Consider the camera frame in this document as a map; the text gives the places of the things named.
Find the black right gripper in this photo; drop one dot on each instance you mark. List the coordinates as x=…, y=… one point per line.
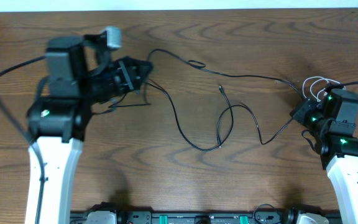
x=303, y=107

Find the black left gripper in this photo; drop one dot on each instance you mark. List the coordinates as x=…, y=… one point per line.
x=133, y=80

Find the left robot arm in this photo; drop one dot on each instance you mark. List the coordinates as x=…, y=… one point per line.
x=81, y=73

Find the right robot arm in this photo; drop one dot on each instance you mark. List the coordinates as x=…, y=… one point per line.
x=339, y=158

